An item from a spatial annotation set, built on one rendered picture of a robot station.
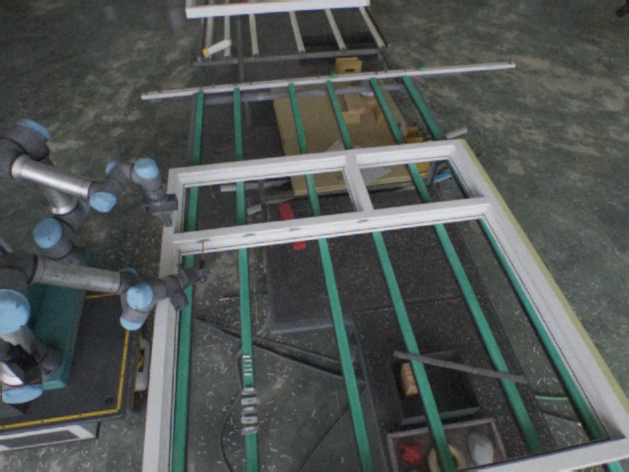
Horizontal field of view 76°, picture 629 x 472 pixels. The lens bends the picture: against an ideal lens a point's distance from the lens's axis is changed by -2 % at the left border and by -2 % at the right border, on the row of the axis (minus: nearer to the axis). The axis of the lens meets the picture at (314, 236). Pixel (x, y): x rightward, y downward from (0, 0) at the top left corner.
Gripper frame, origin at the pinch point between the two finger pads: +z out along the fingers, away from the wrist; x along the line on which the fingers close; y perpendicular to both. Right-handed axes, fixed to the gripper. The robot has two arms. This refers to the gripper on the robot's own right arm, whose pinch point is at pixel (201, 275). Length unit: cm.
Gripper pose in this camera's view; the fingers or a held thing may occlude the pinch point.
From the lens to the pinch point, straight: 164.6
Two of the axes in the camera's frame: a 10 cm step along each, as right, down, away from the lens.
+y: -5.4, -8.3, 1.3
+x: -7.1, 5.4, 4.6
